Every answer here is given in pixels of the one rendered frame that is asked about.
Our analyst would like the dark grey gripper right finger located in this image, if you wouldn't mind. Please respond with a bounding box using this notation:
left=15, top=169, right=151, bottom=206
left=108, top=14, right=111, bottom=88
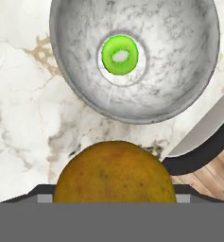
left=173, top=184, right=224, bottom=204

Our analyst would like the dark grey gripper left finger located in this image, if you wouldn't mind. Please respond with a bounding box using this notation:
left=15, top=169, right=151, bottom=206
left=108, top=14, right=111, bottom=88
left=1, top=184, right=57, bottom=204

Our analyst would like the orange round fruit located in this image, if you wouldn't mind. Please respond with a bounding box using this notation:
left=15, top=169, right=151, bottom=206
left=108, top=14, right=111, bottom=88
left=52, top=140, right=178, bottom=204

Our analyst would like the grey marbled bowl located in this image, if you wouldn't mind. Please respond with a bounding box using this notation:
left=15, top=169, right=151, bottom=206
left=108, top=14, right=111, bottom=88
left=48, top=0, right=221, bottom=125

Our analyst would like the green kiwi slice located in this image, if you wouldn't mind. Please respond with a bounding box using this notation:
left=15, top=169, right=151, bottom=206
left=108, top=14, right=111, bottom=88
left=101, top=34, right=140, bottom=77

